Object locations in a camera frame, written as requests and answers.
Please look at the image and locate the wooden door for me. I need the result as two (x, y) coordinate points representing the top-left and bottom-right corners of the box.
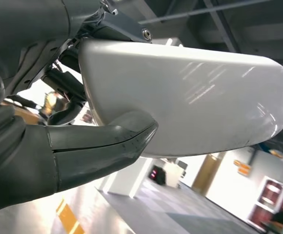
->
(191, 152), (226, 196)

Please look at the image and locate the white square pillar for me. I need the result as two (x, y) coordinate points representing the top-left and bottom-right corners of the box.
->
(98, 157), (155, 199)

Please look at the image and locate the red and white cabinet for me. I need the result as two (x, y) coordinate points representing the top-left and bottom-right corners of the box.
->
(247, 175), (283, 233)

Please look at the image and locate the yellow floor tape strip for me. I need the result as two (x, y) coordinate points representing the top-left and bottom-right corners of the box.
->
(55, 197), (86, 234)

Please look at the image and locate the orange wall sign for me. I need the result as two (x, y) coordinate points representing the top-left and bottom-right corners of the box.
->
(233, 158), (253, 177)

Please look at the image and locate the black equipment case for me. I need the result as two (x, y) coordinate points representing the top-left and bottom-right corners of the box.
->
(148, 164), (167, 187)

